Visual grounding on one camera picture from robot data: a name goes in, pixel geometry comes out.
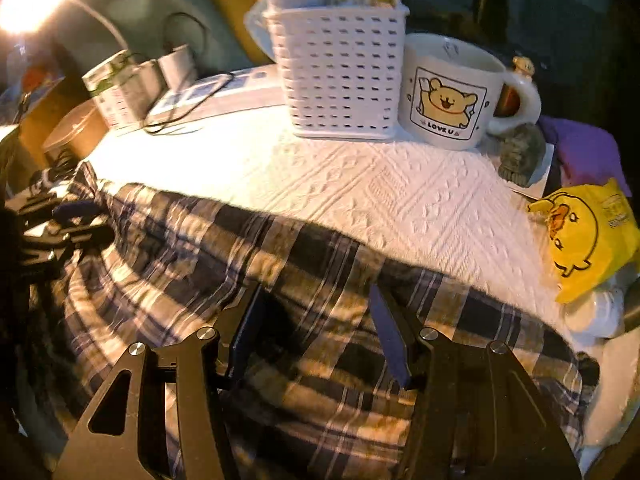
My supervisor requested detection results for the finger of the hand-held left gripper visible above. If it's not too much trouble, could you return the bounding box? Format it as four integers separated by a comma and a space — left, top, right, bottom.
20, 224, 117, 268
20, 198, 108, 227

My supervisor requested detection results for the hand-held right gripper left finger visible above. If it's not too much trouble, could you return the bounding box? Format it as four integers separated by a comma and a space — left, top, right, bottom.
52, 282, 267, 480

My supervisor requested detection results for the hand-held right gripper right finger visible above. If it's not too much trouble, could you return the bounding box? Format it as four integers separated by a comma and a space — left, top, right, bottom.
368, 284, 583, 480

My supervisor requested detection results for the plaid flannel shirt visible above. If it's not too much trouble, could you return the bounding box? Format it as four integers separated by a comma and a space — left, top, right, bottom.
25, 160, 601, 480

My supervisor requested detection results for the brown lidded food container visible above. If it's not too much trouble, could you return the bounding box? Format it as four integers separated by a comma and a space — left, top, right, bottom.
41, 99, 111, 162

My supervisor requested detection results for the cardboard box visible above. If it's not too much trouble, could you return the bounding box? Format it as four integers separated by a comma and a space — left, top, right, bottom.
17, 77, 88, 171

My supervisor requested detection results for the green and white box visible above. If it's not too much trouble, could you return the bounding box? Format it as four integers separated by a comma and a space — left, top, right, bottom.
81, 49, 168, 132

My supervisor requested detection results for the white textured tablecloth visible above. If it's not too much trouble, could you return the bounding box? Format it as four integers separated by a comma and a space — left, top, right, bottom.
0, 105, 640, 480

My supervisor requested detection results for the white charger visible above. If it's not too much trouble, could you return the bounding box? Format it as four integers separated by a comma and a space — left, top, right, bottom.
157, 44, 198, 92

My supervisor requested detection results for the flat blue white box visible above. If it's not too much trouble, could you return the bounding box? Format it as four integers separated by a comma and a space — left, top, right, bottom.
115, 64, 287, 137

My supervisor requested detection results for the white wrapper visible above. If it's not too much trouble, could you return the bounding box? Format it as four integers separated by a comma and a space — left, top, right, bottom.
562, 262, 628, 340

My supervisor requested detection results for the grey curtain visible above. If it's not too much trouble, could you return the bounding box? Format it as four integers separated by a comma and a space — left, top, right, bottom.
50, 0, 256, 78

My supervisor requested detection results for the yellow chick bag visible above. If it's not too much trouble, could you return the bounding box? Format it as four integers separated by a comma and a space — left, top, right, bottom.
527, 177, 640, 306

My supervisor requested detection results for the white bear mug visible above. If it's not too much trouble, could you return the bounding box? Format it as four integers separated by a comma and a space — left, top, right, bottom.
397, 32, 543, 152

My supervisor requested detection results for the yellow curtain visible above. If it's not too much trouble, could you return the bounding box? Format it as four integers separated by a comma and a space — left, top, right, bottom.
197, 0, 275, 67

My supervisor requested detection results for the purple cloth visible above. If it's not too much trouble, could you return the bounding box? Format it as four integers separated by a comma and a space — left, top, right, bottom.
537, 114, 633, 198

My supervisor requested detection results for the white perforated basket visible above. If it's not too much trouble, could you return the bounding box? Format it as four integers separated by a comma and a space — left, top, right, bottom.
262, 2, 412, 142

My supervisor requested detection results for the black charger cable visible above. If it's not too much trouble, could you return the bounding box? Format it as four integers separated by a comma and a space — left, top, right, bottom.
141, 11, 236, 136

